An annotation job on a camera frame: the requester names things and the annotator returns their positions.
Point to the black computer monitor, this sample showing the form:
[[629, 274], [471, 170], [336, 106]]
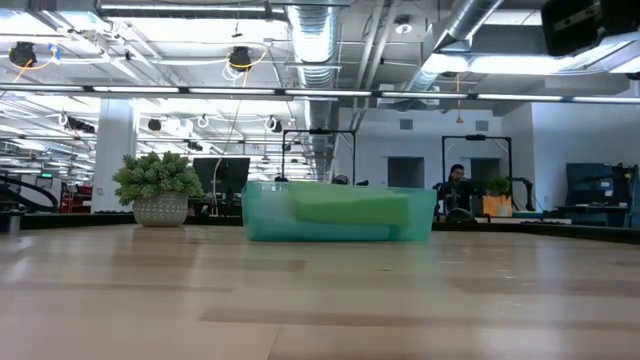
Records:
[[230, 175], [590, 180]]

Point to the person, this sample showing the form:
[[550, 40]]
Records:
[[455, 190], [340, 179]]

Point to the lime green microfiber towel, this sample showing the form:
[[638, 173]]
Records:
[[350, 207]]

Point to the black background robot arm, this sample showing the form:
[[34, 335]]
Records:
[[527, 192]]

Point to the black background rig frame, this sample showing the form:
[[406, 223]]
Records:
[[475, 136]]

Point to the light blue microfiber towel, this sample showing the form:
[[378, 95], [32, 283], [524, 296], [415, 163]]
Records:
[[325, 232]]

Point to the black ceiling-hung overhead camera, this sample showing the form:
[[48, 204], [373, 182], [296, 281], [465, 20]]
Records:
[[240, 59], [22, 55]]

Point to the teal translucent plastic bin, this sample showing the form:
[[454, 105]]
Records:
[[265, 210]]

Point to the orange box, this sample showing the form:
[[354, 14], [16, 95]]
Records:
[[497, 206]]

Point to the small background potted plant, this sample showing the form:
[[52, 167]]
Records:
[[499, 186]]

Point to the grey door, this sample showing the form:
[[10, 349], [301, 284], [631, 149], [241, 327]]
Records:
[[405, 172]]

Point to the artificial plant in white pot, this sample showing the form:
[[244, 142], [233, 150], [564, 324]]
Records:
[[160, 185]]

